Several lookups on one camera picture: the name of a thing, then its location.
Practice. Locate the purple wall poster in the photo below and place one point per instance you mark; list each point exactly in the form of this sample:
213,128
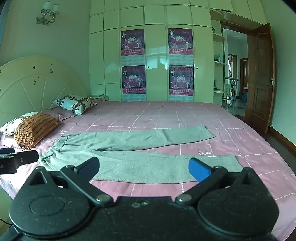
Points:
132,42
180,41
181,80
133,80

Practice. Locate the pink checked bed sheet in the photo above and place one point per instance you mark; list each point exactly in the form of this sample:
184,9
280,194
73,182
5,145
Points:
185,115

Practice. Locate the teal patterned pillow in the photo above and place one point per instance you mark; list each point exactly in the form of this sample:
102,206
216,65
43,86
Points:
74,103

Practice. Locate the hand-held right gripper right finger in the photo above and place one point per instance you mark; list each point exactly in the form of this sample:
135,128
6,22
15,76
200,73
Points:
199,169

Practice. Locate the twin shade wall lamp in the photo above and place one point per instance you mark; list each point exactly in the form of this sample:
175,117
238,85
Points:
47,11

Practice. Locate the cream corner shelf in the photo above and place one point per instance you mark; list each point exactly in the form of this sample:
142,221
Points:
218,63

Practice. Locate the cream panelled wardrobe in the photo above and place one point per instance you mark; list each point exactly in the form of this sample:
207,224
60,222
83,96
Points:
157,46

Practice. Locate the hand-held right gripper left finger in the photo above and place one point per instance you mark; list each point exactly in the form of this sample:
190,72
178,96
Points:
89,167

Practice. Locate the stack of books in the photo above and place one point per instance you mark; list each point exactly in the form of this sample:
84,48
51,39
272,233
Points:
99,97

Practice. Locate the brown wooden door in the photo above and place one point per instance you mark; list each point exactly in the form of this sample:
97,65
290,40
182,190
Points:
259,104

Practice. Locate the plain pink pillow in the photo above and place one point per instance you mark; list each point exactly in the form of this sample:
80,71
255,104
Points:
62,113

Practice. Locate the brown wooden door frame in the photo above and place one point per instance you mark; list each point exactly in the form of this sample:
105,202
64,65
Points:
231,17

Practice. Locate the cream round headboard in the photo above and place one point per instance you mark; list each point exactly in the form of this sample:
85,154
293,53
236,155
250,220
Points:
34,81

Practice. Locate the white patterned pillow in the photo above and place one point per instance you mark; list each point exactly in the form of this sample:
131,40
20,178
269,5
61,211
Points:
11,125

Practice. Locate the metal stair railing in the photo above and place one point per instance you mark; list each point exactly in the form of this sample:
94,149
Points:
231,92

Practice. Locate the orange striped pillow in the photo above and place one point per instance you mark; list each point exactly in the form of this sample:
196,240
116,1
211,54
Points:
34,129

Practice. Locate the small teal bottle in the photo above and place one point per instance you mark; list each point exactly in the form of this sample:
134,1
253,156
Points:
219,58

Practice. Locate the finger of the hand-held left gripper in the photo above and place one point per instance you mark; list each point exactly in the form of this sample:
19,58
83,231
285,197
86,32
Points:
26,158
7,151

